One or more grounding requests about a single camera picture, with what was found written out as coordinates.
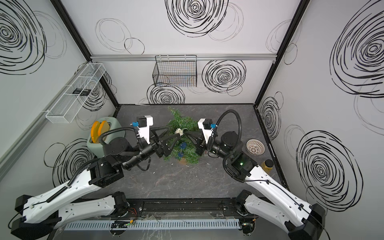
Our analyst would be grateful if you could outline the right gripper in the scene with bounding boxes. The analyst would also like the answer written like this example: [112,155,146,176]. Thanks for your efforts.
[186,130,233,163]

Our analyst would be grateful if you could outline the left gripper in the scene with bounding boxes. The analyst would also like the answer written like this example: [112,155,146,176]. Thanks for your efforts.
[122,126,179,173]

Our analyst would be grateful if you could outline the rattan ball string lights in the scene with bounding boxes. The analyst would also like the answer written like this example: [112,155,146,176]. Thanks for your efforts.
[175,128,187,160]

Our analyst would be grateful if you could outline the small green christmas tree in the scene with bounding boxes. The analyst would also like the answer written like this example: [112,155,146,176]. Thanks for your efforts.
[164,107,200,164]

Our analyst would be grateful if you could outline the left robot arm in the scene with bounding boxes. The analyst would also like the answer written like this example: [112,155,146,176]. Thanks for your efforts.
[8,127,181,240]

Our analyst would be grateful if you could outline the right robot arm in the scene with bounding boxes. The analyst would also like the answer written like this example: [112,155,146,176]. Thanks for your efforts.
[183,110,326,240]

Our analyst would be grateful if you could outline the yellow toast slice right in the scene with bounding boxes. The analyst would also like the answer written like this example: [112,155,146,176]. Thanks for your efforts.
[97,121,110,141]

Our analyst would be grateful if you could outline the yellow toast slice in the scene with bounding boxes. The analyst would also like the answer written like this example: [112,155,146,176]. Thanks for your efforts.
[91,121,101,144]
[97,121,110,141]

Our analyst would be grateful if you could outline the white perforated cup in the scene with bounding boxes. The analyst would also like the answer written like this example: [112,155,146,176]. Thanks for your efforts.
[246,139,266,156]

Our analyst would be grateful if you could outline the yellow toast slice left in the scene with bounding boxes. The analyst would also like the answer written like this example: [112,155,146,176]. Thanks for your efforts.
[91,121,101,144]

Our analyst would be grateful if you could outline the yellow bottle black cap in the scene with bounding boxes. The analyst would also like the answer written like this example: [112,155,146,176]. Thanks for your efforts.
[261,159,274,175]

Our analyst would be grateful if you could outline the small black object in shelf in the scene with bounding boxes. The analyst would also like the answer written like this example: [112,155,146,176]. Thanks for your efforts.
[72,88,91,96]

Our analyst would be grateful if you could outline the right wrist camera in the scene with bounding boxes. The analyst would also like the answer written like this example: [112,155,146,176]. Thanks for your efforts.
[198,119,217,143]

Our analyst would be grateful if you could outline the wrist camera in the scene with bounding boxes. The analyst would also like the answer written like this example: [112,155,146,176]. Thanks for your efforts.
[131,116,154,144]
[198,119,217,143]

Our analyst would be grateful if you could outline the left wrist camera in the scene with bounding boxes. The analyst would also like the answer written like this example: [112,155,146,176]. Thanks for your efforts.
[131,116,154,144]

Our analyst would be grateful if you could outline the black wire basket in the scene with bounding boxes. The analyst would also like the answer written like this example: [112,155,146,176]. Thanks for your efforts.
[152,55,198,88]

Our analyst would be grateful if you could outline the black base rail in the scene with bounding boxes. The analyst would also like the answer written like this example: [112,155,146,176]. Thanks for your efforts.
[61,197,302,218]

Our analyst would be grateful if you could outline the grey slotted cable duct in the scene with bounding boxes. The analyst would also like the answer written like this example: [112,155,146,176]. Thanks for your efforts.
[64,219,241,231]

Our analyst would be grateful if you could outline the white mesh wall shelf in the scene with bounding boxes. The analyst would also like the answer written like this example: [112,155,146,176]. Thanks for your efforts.
[46,63,106,124]

